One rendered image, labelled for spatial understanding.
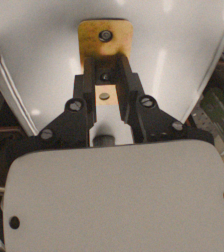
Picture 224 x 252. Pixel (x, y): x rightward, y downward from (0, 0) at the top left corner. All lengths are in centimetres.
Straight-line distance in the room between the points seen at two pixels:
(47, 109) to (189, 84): 15
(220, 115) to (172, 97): 7
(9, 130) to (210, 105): 33
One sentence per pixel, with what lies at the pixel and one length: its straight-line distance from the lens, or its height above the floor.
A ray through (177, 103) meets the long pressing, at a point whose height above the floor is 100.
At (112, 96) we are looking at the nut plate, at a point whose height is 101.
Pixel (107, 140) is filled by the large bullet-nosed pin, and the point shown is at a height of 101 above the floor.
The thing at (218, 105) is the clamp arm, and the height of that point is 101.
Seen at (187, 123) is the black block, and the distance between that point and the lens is 35.
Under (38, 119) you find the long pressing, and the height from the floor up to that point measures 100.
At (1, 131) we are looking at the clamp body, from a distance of 34.
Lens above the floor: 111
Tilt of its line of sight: 35 degrees down
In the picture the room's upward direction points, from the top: 173 degrees clockwise
